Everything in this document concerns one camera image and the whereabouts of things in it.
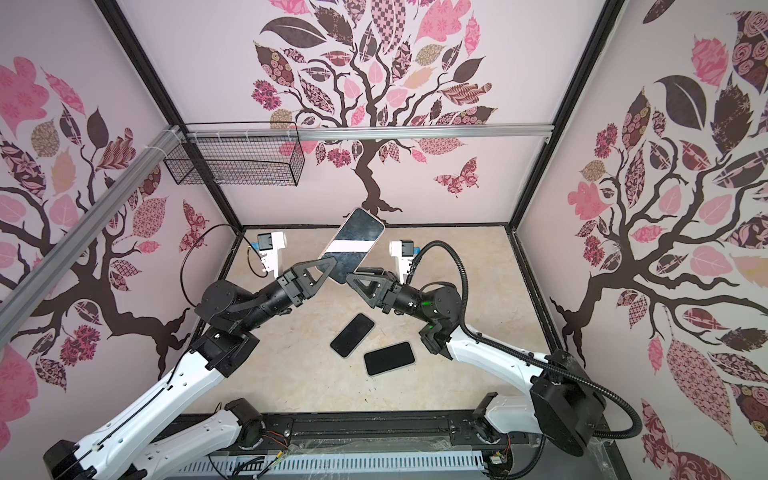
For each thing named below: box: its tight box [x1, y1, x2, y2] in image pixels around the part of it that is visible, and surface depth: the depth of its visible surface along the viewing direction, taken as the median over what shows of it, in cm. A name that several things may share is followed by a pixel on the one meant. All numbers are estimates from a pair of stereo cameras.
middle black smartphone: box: [330, 313, 375, 357], surface depth 92 cm
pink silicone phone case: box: [324, 208, 385, 285], surface depth 57 cm
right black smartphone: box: [364, 342, 415, 375], surface depth 88 cm
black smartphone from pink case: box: [325, 208, 385, 285], surface depth 57 cm
